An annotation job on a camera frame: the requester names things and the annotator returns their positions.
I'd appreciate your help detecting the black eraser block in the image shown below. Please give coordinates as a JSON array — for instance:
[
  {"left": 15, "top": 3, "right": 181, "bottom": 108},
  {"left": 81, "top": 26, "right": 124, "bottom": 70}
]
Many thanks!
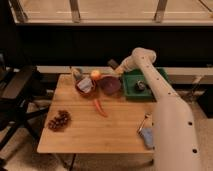
[{"left": 107, "top": 59, "right": 119, "bottom": 70}]

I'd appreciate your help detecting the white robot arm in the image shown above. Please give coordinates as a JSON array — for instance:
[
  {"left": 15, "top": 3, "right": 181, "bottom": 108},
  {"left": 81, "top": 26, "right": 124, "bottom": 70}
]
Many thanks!
[{"left": 116, "top": 47, "right": 202, "bottom": 171}]

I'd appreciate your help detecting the purple bowl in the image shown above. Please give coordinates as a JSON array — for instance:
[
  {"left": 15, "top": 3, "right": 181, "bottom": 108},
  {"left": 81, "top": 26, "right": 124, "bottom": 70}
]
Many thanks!
[{"left": 98, "top": 76, "right": 121, "bottom": 95}]

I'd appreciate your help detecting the green plastic tray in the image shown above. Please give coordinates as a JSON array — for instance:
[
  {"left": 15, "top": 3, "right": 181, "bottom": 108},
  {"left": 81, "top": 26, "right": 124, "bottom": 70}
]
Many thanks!
[{"left": 120, "top": 67, "right": 170, "bottom": 101}]

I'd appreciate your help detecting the orange apple fruit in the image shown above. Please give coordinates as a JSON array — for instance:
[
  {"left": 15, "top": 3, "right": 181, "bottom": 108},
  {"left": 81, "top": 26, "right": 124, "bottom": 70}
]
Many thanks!
[{"left": 90, "top": 70, "right": 101, "bottom": 80}]

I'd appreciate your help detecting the red bowl with cloth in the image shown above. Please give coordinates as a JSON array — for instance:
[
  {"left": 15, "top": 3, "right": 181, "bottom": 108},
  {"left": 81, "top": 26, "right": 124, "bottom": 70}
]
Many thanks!
[{"left": 75, "top": 77, "right": 96, "bottom": 96}]

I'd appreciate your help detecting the metal spoon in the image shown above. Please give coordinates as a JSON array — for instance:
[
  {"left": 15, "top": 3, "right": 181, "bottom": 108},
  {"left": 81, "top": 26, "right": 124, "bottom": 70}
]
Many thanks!
[{"left": 137, "top": 113, "right": 151, "bottom": 134}]

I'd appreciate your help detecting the wooden folding table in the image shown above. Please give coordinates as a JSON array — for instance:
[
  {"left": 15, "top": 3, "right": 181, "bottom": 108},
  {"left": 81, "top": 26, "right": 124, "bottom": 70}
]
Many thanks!
[{"left": 37, "top": 74, "right": 155, "bottom": 153}]

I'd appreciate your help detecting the blue sponge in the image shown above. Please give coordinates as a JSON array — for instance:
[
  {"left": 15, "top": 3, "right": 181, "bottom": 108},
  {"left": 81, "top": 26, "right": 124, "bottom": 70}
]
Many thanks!
[{"left": 140, "top": 128, "right": 154, "bottom": 149}]

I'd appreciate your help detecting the bunch of dark grapes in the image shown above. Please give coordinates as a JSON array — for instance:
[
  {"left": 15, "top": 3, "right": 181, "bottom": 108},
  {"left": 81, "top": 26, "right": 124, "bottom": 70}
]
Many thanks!
[{"left": 48, "top": 110, "right": 71, "bottom": 132}]

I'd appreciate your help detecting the black office chair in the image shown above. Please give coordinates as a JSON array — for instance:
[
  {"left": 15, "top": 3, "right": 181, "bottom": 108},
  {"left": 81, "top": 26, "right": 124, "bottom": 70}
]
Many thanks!
[{"left": 0, "top": 54, "right": 49, "bottom": 151}]

